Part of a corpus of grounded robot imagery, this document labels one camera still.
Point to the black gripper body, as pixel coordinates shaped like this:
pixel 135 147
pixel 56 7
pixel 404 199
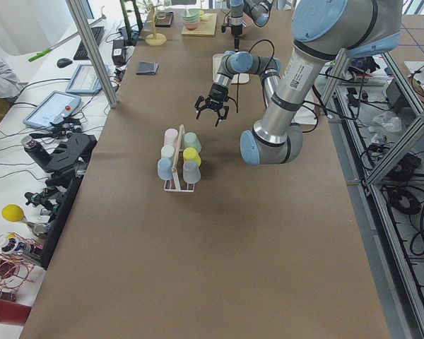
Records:
pixel 235 30
pixel 218 93

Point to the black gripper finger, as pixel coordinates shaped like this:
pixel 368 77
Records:
pixel 222 114
pixel 236 42
pixel 200 105

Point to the green cup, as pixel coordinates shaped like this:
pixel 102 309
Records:
pixel 191 140

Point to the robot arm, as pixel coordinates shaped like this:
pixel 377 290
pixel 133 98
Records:
pixel 320 30
pixel 258 11

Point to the white rabbit tray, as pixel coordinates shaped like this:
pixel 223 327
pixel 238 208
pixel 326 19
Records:
pixel 237 79

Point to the pink cup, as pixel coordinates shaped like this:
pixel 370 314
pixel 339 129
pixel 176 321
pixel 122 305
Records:
pixel 171 137

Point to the yellow cup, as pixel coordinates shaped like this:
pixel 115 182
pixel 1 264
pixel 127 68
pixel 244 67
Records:
pixel 191 153

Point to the cream white cup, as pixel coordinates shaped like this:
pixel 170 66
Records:
pixel 168 151

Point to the grey cup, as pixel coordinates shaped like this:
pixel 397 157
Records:
pixel 191 172

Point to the dark tray with items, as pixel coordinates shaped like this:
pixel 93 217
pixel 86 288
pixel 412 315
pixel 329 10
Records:
pixel 164 20

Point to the blue cup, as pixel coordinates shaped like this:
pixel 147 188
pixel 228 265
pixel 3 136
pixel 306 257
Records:
pixel 164 168

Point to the pink bowl with utensils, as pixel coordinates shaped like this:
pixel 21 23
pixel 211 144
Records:
pixel 247 24

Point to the bamboo cutting board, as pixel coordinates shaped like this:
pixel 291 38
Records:
pixel 206 27

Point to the pink bottom bowl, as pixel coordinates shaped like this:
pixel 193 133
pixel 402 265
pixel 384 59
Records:
pixel 191 26

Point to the green top bowl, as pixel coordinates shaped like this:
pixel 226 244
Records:
pixel 190 15

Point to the grey folded cloth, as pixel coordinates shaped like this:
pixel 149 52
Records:
pixel 147 68

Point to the wooden mug tree stand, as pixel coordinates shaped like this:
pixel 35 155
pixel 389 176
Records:
pixel 154 38

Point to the black box with label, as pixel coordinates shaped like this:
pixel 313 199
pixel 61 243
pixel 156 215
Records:
pixel 119 52

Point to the far teach pendant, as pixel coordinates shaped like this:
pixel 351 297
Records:
pixel 84 81

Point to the teach pendant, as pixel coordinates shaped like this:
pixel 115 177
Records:
pixel 84 81
pixel 57 106

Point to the black computer mouse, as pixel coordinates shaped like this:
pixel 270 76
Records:
pixel 63 62

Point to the near teach pendant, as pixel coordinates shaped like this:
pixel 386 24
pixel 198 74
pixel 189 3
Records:
pixel 57 106

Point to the black metal stand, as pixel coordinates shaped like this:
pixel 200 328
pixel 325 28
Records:
pixel 67 153

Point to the black water bottle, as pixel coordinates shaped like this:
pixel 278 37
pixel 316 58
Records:
pixel 37 152

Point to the yellow ball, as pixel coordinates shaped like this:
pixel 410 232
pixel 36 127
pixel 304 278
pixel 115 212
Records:
pixel 13 213

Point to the red cylinder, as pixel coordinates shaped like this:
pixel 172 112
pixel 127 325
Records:
pixel 12 313

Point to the white wire cup rack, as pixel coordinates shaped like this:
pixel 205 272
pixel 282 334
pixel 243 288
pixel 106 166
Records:
pixel 177 184

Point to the aluminium frame post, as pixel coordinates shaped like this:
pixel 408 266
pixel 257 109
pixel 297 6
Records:
pixel 79 18

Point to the green handled stick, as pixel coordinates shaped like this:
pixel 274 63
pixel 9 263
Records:
pixel 54 46

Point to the copper wire basket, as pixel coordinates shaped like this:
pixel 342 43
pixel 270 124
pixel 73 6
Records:
pixel 20 268

